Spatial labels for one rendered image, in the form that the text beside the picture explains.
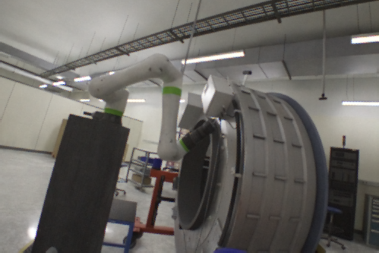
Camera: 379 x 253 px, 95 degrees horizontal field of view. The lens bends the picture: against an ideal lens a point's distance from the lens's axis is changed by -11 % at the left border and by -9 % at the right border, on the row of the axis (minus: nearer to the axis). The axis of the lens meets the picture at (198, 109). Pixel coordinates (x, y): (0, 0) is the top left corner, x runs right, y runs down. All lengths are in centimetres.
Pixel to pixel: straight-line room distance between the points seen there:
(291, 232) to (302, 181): 25
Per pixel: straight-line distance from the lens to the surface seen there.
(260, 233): 101
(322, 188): 114
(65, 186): 133
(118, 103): 130
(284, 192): 102
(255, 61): 480
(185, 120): 183
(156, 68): 99
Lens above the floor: 129
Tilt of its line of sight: 12 degrees up
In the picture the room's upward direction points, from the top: 12 degrees clockwise
